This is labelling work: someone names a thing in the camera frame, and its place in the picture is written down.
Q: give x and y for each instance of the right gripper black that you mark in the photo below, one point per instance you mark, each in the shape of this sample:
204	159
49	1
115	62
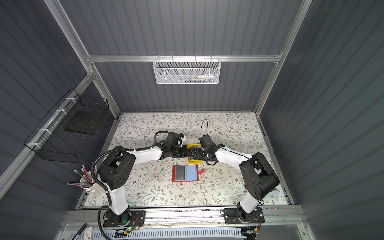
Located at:
197	154

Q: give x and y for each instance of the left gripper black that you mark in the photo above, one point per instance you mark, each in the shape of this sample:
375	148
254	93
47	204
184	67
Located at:
184	153

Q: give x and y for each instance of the red leather card holder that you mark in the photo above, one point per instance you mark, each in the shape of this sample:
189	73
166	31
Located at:
200	172

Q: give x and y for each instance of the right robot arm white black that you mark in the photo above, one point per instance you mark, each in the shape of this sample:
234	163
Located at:
259	176

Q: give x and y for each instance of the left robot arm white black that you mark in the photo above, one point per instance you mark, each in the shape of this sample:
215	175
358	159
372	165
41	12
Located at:
111	169

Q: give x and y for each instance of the yellow plastic card tray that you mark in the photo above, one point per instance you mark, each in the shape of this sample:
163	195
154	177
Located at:
189	160

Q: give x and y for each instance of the white tube in basket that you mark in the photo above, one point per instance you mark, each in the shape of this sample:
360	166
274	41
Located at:
209	77

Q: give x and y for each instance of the light blue stapler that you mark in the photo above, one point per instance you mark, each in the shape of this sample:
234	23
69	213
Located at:
272	193

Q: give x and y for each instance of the white pencil cup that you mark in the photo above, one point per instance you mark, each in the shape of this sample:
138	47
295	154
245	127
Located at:
95	188

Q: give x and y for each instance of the small white red box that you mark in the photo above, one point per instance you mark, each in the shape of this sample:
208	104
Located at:
88	233

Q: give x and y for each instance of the black pen on ledge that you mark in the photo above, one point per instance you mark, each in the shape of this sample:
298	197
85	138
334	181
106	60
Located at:
80	231

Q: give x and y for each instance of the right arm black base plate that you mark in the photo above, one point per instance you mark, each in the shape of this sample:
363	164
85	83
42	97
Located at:
238	216

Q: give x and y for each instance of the white slotted cable duct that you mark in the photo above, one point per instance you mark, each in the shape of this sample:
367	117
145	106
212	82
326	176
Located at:
179	233

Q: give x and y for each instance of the white wire mesh basket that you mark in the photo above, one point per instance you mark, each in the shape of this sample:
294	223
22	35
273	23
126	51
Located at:
185	73

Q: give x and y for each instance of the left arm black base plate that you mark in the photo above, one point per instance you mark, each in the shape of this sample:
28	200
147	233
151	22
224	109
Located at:
126	219

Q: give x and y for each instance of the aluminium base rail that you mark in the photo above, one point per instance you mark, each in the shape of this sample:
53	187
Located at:
188	217

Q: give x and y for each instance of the black wire mesh basket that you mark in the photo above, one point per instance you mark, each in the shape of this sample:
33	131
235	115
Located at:
75	133

